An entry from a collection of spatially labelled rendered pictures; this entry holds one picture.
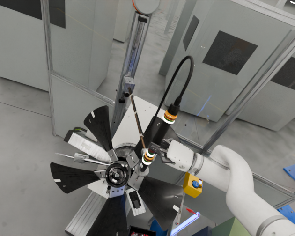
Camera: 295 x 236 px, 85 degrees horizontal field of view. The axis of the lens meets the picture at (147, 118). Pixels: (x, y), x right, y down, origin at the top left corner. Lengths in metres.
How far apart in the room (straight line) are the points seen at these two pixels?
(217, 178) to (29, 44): 2.88
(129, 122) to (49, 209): 1.34
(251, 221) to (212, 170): 0.21
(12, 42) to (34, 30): 0.44
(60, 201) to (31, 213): 0.25
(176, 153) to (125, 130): 0.54
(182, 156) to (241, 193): 0.22
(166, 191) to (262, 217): 0.52
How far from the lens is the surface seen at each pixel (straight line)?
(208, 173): 0.66
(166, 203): 0.92
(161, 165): 1.86
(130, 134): 1.08
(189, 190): 1.20
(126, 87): 1.14
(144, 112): 1.08
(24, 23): 2.96
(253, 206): 0.53
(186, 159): 0.64
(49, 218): 2.06
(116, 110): 1.42
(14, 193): 2.23
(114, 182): 0.86
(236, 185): 0.57
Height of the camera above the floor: 1.95
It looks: 38 degrees down
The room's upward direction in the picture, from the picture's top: 22 degrees clockwise
